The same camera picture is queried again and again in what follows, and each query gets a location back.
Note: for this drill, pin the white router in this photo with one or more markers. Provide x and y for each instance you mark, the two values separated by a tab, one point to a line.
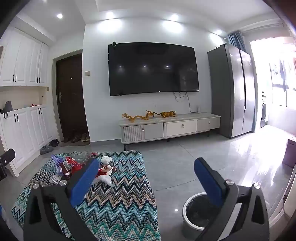
198	109

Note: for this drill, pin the dark brown shoes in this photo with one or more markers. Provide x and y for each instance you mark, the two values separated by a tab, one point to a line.
67	138

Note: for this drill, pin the red snack packet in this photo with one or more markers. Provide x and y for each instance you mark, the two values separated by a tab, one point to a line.
74	165

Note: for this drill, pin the brown sandals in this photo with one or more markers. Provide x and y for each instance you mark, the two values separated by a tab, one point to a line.
75	138

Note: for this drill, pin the brown box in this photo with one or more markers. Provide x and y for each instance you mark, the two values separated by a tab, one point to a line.
290	153

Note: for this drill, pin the black shoes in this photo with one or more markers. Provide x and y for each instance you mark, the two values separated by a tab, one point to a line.
54	143

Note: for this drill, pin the white washing machine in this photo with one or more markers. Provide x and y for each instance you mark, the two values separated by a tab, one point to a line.
263	111

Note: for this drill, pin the dark brown entrance door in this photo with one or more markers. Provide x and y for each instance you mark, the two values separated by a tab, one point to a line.
71	97

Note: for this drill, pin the tan sandals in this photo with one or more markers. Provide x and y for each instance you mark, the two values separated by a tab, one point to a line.
85	137

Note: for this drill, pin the small white tissue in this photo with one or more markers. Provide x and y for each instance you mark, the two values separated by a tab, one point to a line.
55	179

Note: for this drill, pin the white thin plastic bag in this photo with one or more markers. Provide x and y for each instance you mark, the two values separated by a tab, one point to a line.
105	181

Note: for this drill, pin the white wall cabinet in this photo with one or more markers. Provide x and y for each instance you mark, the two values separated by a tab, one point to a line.
23	60

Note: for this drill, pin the purple wrapper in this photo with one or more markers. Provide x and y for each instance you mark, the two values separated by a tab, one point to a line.
55	160

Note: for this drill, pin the white crumpled plastic bag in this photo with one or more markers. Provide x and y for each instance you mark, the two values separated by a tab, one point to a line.
106	160

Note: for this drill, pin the grey white trash bin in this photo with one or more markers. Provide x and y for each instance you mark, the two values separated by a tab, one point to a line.
194	215

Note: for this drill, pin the white television cabinet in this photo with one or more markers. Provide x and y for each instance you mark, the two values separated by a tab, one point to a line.
180	128

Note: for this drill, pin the golden dragon figurine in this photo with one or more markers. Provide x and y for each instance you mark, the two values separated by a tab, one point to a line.
136	117

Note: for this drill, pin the black handbag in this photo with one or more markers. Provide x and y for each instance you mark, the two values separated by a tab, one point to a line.
8	107

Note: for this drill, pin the recessed ceiling light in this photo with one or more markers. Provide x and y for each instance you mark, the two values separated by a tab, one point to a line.
60	15

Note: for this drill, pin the red clear wrapper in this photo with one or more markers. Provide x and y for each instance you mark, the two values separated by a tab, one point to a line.
105	170

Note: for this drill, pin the white shoe cabinet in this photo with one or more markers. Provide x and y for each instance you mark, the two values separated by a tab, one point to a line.
30	132

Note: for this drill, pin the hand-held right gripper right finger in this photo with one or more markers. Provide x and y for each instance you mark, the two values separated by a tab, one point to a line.
208	183

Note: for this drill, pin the zigzag knit blanket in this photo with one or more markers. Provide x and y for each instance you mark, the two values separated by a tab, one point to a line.
120	204

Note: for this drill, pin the black wall television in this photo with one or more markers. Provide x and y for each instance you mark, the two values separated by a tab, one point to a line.
152	69

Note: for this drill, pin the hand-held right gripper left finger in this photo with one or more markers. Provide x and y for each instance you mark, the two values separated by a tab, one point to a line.
85	179

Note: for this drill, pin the blue curtain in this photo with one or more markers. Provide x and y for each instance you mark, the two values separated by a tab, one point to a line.
235	40

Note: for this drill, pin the golden tiger figurine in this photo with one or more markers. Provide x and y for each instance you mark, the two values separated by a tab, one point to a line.
168	114

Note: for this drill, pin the hanging clothes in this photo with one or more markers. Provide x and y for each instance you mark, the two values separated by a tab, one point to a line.
283	74

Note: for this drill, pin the grey double-door refrigerator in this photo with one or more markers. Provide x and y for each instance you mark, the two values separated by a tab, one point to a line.
233	92

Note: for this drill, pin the grey slippers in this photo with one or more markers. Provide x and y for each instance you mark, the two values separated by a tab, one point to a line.
46	150

